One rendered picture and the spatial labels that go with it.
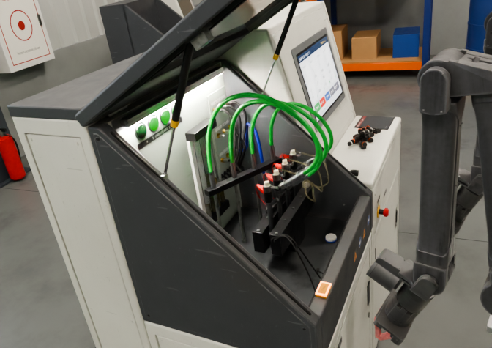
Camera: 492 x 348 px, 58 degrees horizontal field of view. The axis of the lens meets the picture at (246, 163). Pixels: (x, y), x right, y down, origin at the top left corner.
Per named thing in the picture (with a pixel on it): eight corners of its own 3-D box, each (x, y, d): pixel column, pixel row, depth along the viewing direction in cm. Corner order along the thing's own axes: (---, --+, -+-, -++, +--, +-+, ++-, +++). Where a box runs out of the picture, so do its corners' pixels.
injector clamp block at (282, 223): (284, 273, 148) (280, 235, 142) (256, 268, 152) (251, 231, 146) (315, 219, 175) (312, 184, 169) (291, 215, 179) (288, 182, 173)
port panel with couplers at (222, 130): (227, 175, 170) (214, 96, 156) (220, 174, 171) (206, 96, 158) (242, 160, 180) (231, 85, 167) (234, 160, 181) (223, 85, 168)
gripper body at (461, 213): (433, 220, 123) (447, 202, 118) (444, 203, 130) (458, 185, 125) (455, 234, 121) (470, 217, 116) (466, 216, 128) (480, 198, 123)
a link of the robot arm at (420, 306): (433, 302, 84) (441, 284, 88) (400, 279, 87) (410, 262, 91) (415, 321, 89) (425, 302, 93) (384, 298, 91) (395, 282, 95)
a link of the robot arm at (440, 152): (455, 69, 63) (474, 51, 70) (414, 68, 66) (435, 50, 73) (441, 305, 80) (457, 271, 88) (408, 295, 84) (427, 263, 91)
